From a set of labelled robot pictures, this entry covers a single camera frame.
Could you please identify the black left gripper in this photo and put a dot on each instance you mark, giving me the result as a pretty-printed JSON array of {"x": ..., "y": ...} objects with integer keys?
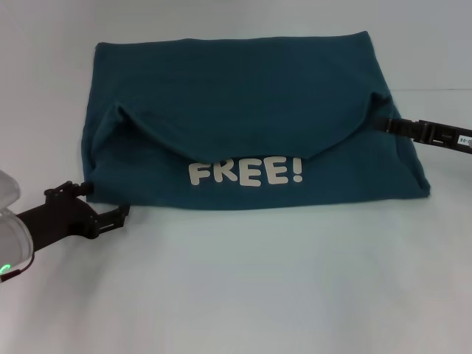
[{"x": 62, "y": 221}]

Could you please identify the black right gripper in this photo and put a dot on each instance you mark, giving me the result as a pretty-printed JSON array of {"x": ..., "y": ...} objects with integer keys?
[{"x": 446, "y": 138}]

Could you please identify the teal blue t-shirt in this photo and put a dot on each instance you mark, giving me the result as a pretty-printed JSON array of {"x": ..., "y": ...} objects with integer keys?
[{"x": 239, "y": 92}]

